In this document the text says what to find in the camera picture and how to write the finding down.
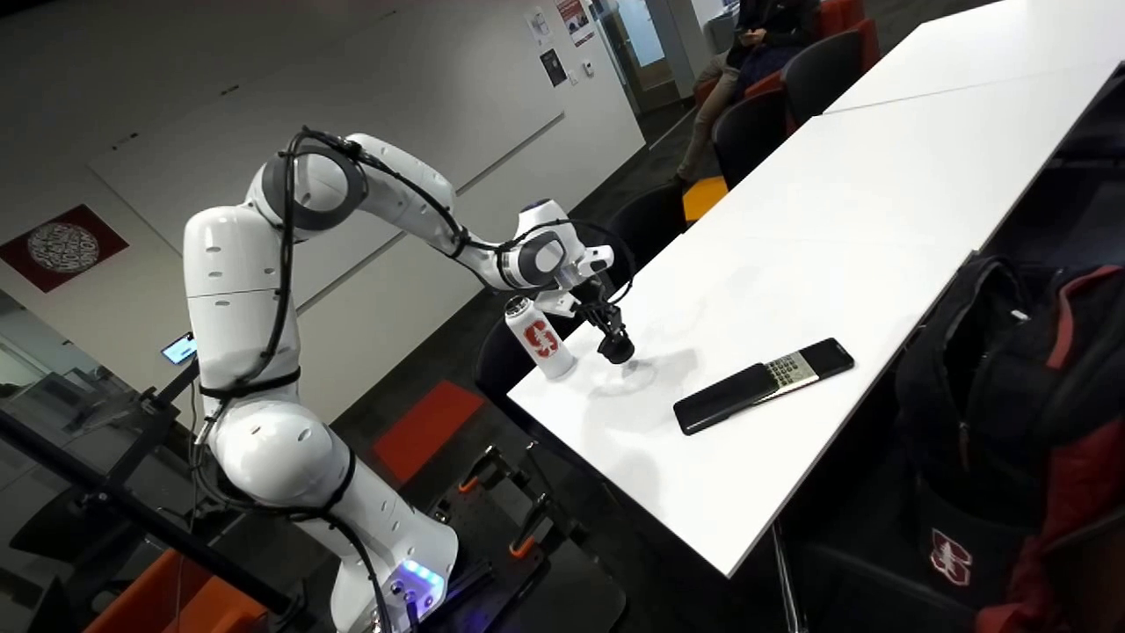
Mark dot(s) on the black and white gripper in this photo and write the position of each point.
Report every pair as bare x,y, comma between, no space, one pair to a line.
575,279

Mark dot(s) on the black bottle lid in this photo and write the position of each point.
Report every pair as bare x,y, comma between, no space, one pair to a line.
616,348

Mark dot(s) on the white water bottle red logo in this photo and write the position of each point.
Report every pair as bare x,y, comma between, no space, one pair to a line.
538,340

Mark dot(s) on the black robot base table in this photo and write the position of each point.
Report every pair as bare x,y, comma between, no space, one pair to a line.
400,571

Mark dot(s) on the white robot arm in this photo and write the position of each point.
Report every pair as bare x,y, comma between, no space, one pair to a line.
241,258

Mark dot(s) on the black remote control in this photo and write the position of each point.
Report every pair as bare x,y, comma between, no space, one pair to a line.
761,380

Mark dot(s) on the black chair far side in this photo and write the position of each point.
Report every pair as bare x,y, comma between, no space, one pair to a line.
806,86

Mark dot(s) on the seated person in black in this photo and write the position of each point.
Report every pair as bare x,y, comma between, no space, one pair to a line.
766,32

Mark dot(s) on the black backpack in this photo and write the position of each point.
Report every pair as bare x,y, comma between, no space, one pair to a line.
993,496

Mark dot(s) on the orange handled clamp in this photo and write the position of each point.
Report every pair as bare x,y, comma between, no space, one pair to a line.
506,508

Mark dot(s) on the red wall poster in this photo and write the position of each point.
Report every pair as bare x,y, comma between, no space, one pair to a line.
61,248

